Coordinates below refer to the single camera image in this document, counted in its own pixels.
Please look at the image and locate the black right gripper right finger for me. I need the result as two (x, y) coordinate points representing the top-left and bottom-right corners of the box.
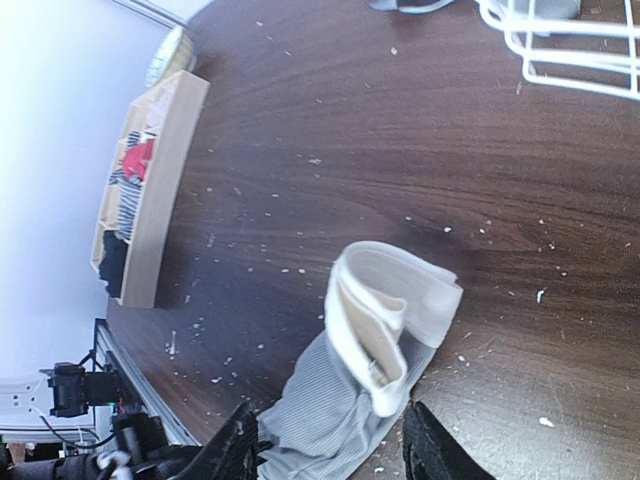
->
(402, 401), (493, 480)

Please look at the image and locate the pale green glass bowl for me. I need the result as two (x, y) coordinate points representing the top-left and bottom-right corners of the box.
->
(533, 0), (582, 20)

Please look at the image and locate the white wire dish rack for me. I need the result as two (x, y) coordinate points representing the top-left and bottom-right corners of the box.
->
(478, 1), (639, 101)

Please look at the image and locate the black folded underwear in box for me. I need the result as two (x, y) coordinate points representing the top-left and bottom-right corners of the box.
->
(98, 230), (129, 298)

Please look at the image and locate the grey underwear white waistband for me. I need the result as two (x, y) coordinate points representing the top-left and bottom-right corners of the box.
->
(258, 241), (463, 479)

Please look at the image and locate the red rolled underwear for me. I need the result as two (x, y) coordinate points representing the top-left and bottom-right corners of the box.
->
(122, 140), (155, 181)

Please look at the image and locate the blue yellow patterned bowl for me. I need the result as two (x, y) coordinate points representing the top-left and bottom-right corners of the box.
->
(145, 26), (196, 88)

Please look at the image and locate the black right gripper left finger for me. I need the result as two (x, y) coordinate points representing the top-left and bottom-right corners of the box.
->
(164, 402), (258, 480)

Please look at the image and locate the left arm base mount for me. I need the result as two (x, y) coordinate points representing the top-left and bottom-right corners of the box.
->
(41, 362), (124, 418)

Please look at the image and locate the wooden compartment organizer box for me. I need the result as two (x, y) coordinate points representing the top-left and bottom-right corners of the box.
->
(91, 70), (209, 308)

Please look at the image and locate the grey striped rolled underwear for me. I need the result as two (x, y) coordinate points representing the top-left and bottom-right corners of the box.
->
(117, 180), (141, 242)

